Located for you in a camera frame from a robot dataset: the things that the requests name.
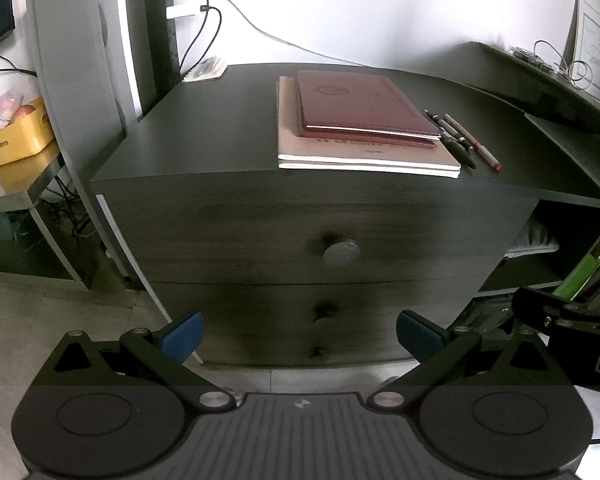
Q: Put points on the white pen with red cap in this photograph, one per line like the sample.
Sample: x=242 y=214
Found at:
x=472 y=142

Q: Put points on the small spiral notebook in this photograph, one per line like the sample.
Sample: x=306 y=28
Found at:
x=205 y=70

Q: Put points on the framed certificate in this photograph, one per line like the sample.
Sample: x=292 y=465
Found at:
x=597 y=50

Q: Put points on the thick black pen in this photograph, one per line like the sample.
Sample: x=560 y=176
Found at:
x=459 y=151

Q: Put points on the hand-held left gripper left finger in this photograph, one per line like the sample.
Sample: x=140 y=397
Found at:
x=182 y=337

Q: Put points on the thin black silver pen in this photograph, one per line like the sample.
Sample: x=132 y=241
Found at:
x=436 y=120

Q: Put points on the dark desk shelf unit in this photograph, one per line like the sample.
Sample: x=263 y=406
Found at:
x=555 y=105

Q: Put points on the fruit in foam net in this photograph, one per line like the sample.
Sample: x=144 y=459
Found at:
x=2 y=107

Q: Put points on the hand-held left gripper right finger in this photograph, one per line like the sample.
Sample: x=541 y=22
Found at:
x=419 y=337

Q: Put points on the maroon book with gold emblem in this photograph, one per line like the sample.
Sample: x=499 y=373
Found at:
x=360 y=105

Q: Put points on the dark wooden drawer cabinet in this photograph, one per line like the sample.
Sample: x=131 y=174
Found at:
x=205 y=125

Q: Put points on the thin maroon book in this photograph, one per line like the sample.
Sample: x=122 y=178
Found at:
x=310 y=133

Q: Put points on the white tall panel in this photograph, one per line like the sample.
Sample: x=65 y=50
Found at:
x=75 y=85

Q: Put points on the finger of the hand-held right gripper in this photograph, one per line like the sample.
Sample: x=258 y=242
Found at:
x=537 y=305

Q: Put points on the yellow plastic basket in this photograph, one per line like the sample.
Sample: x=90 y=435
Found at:
x=17 y=140

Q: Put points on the white ribbed cloth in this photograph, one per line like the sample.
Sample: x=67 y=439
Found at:
x=532 y=240

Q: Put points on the grey pen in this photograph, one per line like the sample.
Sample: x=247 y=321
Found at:
x=455 y=135

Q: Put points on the green packet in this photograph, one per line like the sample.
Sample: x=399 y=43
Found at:
x=577 y=277

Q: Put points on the dark wooden drawer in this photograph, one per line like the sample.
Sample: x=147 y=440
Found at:
x=220 y=230
x=240 y=307
x=260 y=350

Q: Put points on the metal table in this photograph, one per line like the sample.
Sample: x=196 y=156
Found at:
x=15 y=180

